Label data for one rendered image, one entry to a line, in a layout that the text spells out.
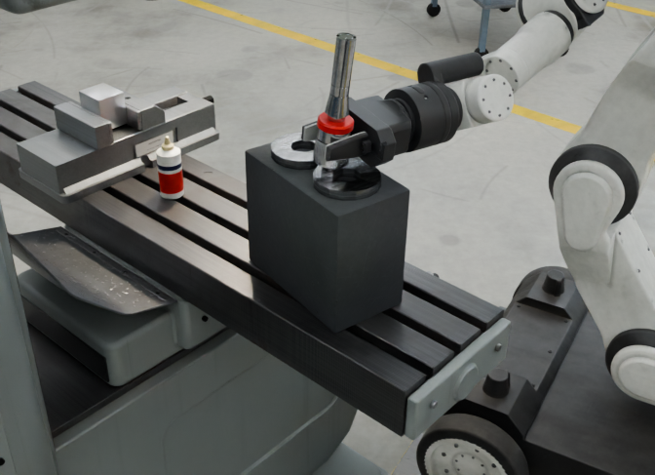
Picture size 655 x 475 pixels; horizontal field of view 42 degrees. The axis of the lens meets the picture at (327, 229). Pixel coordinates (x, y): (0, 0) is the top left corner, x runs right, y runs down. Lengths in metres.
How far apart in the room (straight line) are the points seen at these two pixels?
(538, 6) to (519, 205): 2.04
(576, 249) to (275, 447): 0.75
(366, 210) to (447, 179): 2.42
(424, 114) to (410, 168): 2.42
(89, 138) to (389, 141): 0.61
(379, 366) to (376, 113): 0.33
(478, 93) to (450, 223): 2.04
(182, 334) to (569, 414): 0.71
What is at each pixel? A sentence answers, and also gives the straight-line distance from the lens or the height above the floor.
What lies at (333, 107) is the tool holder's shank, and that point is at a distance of 1.08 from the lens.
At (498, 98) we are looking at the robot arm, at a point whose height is 1.20.
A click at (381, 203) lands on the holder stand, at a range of 1.10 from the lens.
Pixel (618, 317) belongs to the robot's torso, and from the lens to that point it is 1.59.
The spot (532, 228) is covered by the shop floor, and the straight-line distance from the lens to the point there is 3.24.
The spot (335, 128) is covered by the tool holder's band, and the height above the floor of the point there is 1.21.
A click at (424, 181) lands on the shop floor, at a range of 3.47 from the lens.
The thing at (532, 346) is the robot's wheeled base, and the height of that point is 0.59.
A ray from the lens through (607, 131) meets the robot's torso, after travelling 1.43.
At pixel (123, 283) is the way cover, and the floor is 0.87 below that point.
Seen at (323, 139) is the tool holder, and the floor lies 1.19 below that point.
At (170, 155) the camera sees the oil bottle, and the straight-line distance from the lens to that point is 1.44.
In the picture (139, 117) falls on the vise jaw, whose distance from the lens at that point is 1.54.
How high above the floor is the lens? 1.68
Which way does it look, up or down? 32 degrees down
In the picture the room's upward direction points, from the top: 1 degrees clockwise
